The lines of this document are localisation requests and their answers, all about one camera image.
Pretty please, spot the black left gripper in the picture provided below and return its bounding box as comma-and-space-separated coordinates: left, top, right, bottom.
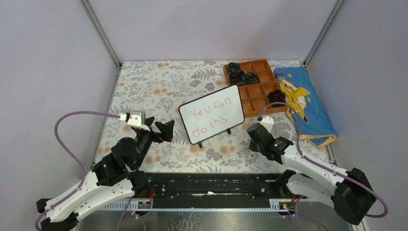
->
134, 117, 175, 170

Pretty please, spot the black framed whiteboard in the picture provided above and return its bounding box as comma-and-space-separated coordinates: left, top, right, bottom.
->
178, 85, 245, 145

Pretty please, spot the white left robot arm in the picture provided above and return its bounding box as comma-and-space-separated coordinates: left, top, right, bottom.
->
35, 111, 175, 231

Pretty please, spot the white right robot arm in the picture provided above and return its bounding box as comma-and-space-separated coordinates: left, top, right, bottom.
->
247, 123, 377, 225

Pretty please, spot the floral table cloth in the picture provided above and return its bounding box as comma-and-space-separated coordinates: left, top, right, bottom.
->
92, 60, 332, 174

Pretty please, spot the orange wooden compartment tray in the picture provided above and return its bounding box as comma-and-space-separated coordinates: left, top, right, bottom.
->
223, 59, 280, 118

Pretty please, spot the black coiled band front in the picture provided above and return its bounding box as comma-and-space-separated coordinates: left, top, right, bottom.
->
267, 90, 286, 103

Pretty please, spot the black coiled band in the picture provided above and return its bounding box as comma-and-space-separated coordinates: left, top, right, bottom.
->
229, 70, 246, 86
245, 71, 260, 85
226, 62, 241, 75
267, 90, 286, 103

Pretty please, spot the blue cartoon cloth bag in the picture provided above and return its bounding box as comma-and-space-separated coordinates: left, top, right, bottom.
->
274, 66, 337, 147

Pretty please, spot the black coiled band middle right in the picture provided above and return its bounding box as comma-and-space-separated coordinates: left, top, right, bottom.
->
245, 71, 260, 85

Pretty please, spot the black coiled band middle left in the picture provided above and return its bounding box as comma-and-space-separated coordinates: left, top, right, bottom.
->
229, 70, 246, 86

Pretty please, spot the right electronics board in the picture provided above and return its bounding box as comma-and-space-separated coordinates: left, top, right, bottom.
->
279, 202, 295, 210

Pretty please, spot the electronics board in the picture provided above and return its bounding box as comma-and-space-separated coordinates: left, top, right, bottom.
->
137, 200, 153, 210
279, 202, 295, 210

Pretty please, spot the left electronics board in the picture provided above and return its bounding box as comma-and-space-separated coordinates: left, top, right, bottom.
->
137, 200, 153, 210

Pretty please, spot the black coiled band back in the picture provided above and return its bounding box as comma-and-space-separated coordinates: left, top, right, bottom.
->
226, 62, 241, 75

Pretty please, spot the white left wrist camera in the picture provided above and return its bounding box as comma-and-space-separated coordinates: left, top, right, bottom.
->
119, 110, 151, 131

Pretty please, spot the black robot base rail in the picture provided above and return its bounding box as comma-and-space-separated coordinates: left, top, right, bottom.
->
128, 173, 299, 212

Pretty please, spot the left aluminium frame post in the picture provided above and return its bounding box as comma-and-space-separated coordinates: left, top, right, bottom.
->
79, 0, 122, 68

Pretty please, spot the aluminium frame post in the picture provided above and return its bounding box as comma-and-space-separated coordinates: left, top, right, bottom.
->
303, 0, 345, 67
79, 0, 122, 68

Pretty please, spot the right aluminium frame post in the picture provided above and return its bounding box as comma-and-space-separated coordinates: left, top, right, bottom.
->
303, 0, 345, 67

